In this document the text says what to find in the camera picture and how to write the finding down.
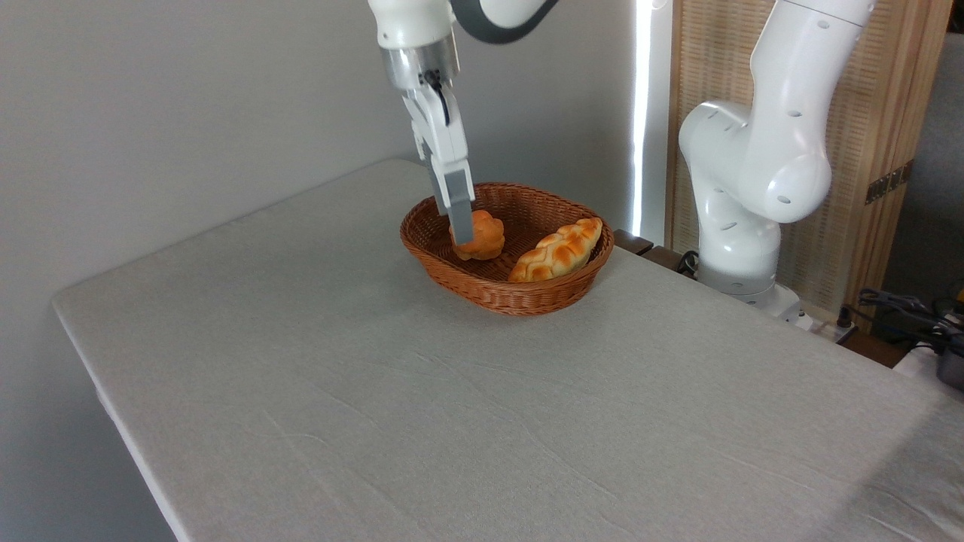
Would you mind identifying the braided golden bread loaf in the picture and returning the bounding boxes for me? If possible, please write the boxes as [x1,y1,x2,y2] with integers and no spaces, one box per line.
[508,218,603,284]

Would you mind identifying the brown wicker basket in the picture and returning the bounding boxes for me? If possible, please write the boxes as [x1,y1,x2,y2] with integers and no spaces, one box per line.
[399,182,615,317]

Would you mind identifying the bamboo wooden folding screen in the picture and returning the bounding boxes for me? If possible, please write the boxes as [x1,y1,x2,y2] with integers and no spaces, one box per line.
[669,0,953,332]

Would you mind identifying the bundle of black cables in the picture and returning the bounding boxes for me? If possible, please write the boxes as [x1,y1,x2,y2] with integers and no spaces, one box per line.
[838,288,964,355]

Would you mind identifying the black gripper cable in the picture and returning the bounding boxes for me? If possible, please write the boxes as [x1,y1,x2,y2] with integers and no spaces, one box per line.
[423,69,451,126]

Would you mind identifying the brass screen hinge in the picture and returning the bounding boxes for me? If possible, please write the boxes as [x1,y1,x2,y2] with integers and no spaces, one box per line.
[865,160,914,206]

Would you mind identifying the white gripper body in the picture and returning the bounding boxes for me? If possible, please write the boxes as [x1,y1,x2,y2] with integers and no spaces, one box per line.
[401,78,470,175]

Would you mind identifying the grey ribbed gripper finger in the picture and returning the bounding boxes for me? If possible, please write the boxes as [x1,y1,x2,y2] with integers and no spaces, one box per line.
[419,140,447,217]
[439,163,476,246]

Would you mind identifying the round orange bread bun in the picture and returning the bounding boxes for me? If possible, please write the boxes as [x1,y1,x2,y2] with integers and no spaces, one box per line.
[450,210,506,261]

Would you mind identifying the dark wooden furniture edge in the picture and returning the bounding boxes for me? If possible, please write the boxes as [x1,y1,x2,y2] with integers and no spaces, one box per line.
[614,230,697,279]

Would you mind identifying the light grey tablecloth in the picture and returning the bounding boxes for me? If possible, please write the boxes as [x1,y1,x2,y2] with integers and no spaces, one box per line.
[51,158,964,542]

